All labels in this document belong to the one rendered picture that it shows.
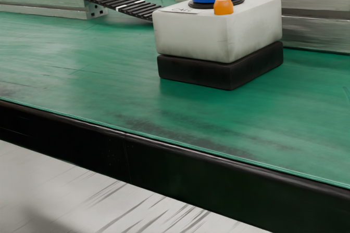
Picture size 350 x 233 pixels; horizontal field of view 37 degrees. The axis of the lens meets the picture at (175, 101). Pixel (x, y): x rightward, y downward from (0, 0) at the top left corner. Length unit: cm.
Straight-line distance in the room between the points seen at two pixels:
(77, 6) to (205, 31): 39
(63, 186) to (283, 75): 113
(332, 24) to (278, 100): 12
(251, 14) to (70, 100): 16
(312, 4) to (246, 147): 21
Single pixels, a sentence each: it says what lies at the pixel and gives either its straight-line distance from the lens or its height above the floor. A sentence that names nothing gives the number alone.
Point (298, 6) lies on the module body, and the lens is 50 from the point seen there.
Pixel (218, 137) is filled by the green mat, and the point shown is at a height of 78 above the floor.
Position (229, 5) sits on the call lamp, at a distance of 40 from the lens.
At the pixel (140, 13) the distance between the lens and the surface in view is 68.
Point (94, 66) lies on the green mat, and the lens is 53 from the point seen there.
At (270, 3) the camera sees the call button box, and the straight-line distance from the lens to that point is 45.
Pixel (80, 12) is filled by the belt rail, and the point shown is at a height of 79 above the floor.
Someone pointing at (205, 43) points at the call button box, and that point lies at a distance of 42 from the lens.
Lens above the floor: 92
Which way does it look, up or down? 21 degrees down
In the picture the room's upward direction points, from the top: 6 degrees counter-clockwise
